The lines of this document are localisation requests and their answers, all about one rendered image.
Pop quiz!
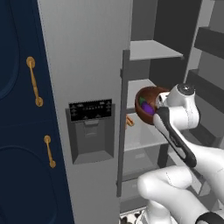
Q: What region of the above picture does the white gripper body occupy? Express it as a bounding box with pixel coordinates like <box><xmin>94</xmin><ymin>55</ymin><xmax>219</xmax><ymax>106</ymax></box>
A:
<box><xmin>155</xmin><ymin>92</ymin><xmax>171</xmax><ymax>110</ymax></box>

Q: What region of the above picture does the brown wooden bowl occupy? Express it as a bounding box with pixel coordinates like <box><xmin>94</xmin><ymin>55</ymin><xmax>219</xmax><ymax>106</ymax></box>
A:
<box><xmin>134</xmin><ymin>86</ymin><xmax>171</xmax><ymax>126</ymax></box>

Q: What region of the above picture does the purple eggplant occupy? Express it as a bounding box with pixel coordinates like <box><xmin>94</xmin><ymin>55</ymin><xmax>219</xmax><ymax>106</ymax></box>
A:
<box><xmin>138</xmin><ymin>96</ymin><xmax>156</xmax><ymax>116</ymax></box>

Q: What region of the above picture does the grey fridge door with racks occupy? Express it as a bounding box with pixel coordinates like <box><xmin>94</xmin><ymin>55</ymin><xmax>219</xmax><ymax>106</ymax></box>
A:
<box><xmin>183</xmin><ymin>0</ymin><xmax>224</xmax><ymax>212</ymax></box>

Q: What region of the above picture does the clear fridge drawer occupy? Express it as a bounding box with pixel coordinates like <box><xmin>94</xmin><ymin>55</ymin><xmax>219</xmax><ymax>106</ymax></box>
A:
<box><xmin>120</xmin><ymin>143</ymin><xmax>171</xmax><ymax>183</ymax></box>

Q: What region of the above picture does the grey fridge cabinet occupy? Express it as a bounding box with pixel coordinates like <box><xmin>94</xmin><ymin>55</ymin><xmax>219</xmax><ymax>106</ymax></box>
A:
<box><xmin>118</xmin><ymin>0</ymin><xmax>212</xmax><ymax>214</ymax></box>

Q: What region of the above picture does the grey fridge door with dispenser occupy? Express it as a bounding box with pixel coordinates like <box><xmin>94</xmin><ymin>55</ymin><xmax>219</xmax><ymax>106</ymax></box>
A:
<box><xmin>37</xmin><ymin>0</ymin><xmax>134</xmax><ymax>224</ymax></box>

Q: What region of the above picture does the orange food item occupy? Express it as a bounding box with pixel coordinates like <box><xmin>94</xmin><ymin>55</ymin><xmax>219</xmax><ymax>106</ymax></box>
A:
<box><xmin>125</xmin><ymin>115</ymin><xmax>136</xmax><ymax>130</ymax></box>

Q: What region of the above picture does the navy cupboard door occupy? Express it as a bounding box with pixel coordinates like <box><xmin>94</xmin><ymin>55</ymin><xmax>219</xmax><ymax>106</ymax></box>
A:
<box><xmin>0</xmin><ymin>120</ymin><xmax>75</xmax><ymax>224</ymax></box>
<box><xmin>0</xmin><ymin>0</ymin><xmax>60</xmax><ymax>126</ymax></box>

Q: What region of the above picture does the gold cupboard handle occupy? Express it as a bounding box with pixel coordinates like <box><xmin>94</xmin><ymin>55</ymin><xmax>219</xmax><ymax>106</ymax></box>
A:
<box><xmin>25</xmin><ymin>56</ymin><xmax>45</xmax><ymax>108</ymax></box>
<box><xmin>43</xmin><ymin>134</ymin><xmax>57</xmax><ymax>169</ymax></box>

